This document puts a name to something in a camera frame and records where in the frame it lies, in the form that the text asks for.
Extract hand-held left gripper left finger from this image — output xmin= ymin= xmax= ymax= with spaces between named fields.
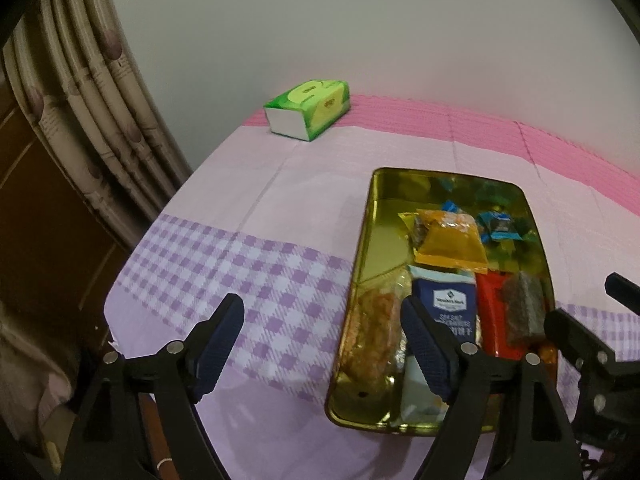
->
xmin=60 ymin=292 xmax=246 ymax=480

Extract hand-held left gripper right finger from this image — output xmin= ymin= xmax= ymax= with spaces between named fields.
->
xmin=400 ymin=295 xmax=586 ymax=480

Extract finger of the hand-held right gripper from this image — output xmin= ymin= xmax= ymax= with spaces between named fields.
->
xmin=604 ymin=272 xmax=640 ymax=317
xmin=543 ymin=308 xmax=627 ymax=377

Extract dark green seaweed packet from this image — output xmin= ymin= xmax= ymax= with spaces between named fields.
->
xmin=501 ymin=270 xmax=549 ymax=347

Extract navy cracker packet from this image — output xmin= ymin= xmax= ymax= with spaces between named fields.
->
xmin=406 ymin=265 xmax=479 ymax=348

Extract clear packet of fried snack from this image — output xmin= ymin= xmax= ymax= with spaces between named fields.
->
xmin=344 ymin=269 xmax=412 ymax=393

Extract red snack packet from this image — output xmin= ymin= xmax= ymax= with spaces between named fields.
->
xmin=475 ymin=271 xmax=517 ymax=359

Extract yellow snack packet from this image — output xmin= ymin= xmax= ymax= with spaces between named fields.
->
xmin=398 ymin=209 xmax=489 ymax=276

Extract gold rectangular tin box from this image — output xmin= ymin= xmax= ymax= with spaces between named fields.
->
xmin=325 ymin=167 xmax=556 ymax=433

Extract pink purple checkered bed sheet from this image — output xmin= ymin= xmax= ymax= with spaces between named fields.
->
xmin=105 ymin=94 xmax=640 ymax=480

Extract beige cloth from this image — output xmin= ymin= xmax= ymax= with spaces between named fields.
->
xmin=0 ymin=300 xmax=76 ymax=456

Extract brown wooden cabinet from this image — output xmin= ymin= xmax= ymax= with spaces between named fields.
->
xmin=0 ymin=80 xmax=133 ymax=321

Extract green tissue pack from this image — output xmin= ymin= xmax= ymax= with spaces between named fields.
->
xmin=263 ymin=80 xmax=351 ymax=142

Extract beige patterned curtain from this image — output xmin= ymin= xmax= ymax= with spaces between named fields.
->
xmin=2 ymin=0 xmax=193 ymax=251

